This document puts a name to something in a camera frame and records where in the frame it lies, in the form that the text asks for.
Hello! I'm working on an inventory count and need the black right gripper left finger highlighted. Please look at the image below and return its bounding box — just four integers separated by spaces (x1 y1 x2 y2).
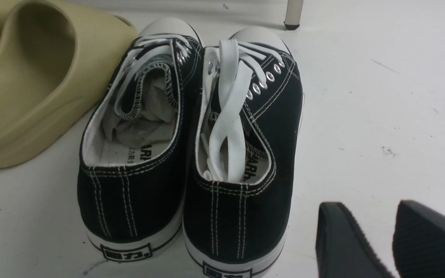
315 202 393 278

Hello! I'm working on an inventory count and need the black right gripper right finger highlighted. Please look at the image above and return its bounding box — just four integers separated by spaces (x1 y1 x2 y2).
392 200 445 278

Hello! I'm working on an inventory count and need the right black canvas sneaker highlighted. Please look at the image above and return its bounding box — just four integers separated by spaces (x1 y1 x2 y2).
182 27 303 278

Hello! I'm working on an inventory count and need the black canvas sneaker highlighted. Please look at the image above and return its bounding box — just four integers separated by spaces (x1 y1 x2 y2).
77 17 204 263
182 27 303 278

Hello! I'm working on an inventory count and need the left black canvas sneaker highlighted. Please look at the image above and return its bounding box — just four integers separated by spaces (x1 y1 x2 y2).
77 17 204 263

